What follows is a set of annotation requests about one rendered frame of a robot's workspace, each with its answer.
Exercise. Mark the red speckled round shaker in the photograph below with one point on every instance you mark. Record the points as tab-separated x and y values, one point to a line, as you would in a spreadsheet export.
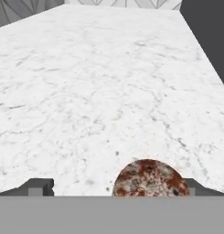
150	179

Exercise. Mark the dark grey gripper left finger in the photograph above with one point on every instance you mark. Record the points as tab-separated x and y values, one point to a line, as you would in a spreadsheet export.
37	186

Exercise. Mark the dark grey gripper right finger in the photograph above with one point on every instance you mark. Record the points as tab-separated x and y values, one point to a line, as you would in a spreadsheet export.
196	189

